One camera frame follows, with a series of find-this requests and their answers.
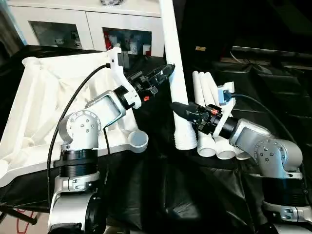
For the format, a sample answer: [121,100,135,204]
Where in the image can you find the white plastic table top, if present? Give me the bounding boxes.
[0,47,149,187]

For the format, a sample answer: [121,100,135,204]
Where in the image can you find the black plastic mat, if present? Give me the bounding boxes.
[0,45,312,234]

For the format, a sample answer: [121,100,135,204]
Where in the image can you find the white cabinet with glass doors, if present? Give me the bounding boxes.
[7,0,166,58]

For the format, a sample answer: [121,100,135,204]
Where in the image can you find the long grey metal bar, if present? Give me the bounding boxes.
[231,46,312,58]

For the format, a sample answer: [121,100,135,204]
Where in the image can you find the black rod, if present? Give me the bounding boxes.
[0,206,37,225]

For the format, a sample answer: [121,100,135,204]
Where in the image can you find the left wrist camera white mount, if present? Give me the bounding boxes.
[106,47,142,110]

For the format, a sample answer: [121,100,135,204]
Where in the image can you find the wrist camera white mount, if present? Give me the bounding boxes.
[212,82,236,137]
[106,47,142,110]

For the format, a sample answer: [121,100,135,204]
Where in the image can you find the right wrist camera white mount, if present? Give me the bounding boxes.
[212,82,236,137]

